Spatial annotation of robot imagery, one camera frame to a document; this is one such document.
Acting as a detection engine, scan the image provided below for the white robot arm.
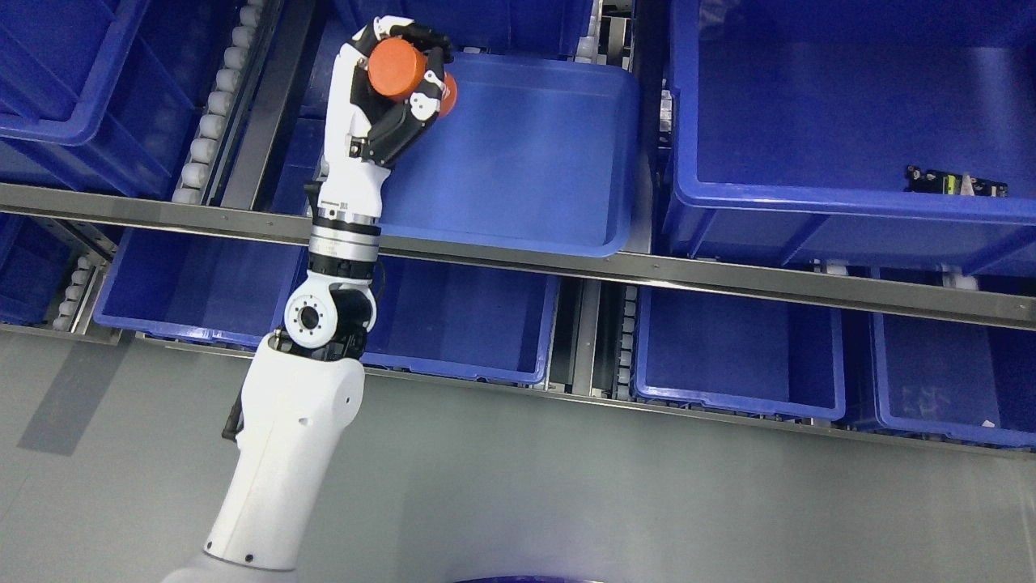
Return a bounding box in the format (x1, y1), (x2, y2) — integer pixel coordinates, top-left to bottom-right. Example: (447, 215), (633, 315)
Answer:
(166, 204), (380, 582)

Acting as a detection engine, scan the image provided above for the white roller track left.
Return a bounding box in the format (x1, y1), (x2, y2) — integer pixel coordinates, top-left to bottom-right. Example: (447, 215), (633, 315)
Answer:
(172, 1), (269, 204)

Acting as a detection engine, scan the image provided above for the blue bin far right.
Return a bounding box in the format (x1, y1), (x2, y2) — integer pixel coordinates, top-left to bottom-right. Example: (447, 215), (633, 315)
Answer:
(858, 314), (1035, 448)

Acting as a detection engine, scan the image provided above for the orange cylindrical capacitor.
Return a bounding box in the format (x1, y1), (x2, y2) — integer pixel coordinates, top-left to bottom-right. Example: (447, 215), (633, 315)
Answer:
(367, 37), (429, 118)

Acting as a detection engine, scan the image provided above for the large blue bin right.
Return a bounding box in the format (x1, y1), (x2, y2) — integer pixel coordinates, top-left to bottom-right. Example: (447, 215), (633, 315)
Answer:
(660, 1), (1035, 278)

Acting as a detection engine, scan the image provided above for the blue bin top centre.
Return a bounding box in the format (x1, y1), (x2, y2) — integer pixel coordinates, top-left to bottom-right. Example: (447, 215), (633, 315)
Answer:
(333, 1), (593, 59)

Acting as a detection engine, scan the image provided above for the blue tray bin centre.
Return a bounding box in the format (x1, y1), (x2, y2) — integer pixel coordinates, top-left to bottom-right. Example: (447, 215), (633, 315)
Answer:
(380, 54), (639, 257)

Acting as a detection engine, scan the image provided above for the blue bin far left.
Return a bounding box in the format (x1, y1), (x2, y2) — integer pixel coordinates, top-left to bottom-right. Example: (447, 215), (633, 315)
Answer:
(1, 214), (71, 326)

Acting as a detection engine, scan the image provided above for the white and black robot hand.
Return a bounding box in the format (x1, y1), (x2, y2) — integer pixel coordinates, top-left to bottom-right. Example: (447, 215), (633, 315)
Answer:
(308, 14), (456, 223)

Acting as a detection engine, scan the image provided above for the steel shelf front rail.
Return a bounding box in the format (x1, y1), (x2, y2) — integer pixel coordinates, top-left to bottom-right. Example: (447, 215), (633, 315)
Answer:
(1, 184), (1035, 331)

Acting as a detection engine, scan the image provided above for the blue bin upper left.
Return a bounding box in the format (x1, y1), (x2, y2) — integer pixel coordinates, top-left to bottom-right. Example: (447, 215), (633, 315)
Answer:
(1, 1), (240, 200)

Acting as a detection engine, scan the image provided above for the blue bin lower right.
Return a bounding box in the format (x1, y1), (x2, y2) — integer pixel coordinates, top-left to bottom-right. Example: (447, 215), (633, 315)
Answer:
(631, 287), (847, 422)

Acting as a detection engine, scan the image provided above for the black electronic component in bin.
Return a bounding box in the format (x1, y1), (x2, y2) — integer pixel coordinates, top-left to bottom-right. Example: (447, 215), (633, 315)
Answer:
(904, 165), (1009, 197)

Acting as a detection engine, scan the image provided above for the blue bin lower centre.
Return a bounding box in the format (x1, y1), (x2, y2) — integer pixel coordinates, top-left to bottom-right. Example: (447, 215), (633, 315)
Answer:
(359, 257), (560, 386)

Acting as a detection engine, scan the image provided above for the blue bin lower left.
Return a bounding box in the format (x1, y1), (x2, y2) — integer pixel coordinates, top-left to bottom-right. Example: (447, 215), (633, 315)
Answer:
(93, 228), (307, 350)

